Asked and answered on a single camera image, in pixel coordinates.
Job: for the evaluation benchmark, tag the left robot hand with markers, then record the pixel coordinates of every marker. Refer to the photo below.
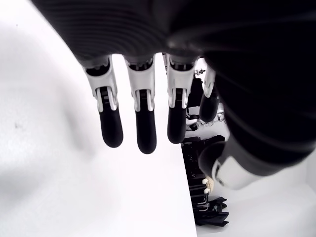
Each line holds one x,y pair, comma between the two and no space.
222,49

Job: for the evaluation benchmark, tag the black equipment stack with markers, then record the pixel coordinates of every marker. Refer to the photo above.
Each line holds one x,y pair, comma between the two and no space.
195,172

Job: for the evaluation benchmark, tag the beige item with white knobs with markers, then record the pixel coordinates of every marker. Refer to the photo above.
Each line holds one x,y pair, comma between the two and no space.
209,185

